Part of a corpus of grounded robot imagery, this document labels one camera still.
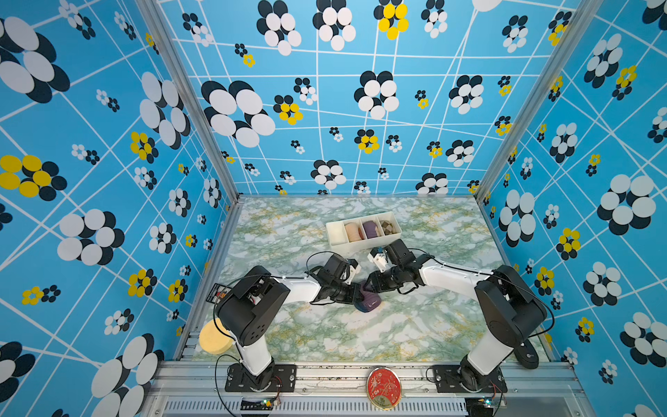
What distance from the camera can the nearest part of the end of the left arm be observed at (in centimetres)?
75

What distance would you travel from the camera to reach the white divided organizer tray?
1000mm

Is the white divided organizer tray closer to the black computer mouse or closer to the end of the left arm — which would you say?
the end of the left arm
